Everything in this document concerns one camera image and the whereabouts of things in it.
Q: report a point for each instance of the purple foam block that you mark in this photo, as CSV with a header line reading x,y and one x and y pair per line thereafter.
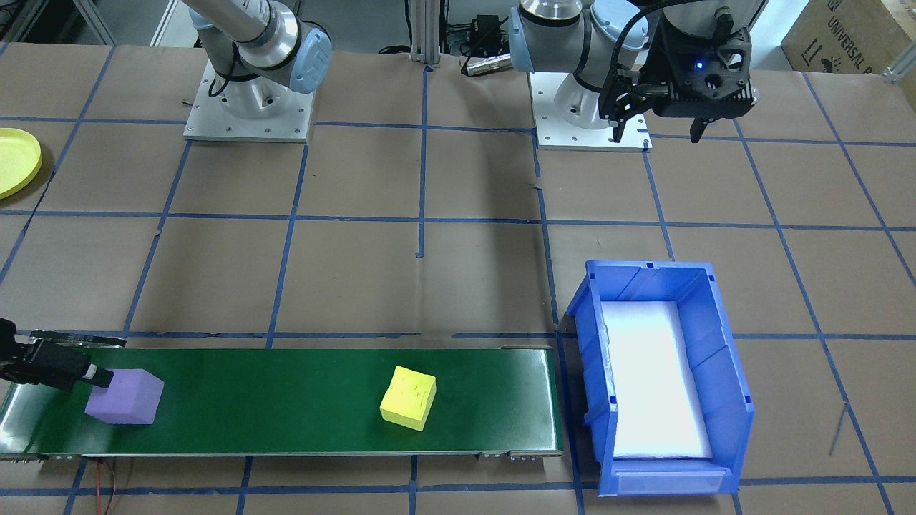
x,y
125,400

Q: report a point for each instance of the yellow foam block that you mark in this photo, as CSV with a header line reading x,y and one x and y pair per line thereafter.
x,y
408,400

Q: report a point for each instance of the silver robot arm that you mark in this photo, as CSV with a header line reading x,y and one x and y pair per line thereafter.
x,y
551,36
243,21

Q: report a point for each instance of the yellow plate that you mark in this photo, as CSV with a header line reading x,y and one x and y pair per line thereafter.
x,y
14,161

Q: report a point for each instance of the brown cardboard box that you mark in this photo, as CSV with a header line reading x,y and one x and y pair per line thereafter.
x,y
851,36

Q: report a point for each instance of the black power adapter box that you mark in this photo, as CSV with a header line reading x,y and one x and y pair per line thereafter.
x,y
486,28

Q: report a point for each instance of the aluminium profile bar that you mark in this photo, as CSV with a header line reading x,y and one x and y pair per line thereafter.
x,y
902,70

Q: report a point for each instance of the green conveyor belt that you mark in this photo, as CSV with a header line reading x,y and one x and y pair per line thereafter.
x,y
286,400

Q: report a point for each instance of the white foam pad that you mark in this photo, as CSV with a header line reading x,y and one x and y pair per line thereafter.
x,y
651,379

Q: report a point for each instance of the blue plastic storage bin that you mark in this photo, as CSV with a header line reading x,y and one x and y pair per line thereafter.
x,y
594,372

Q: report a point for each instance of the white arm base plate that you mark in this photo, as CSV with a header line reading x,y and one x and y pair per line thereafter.
x,y
286,121
630,139

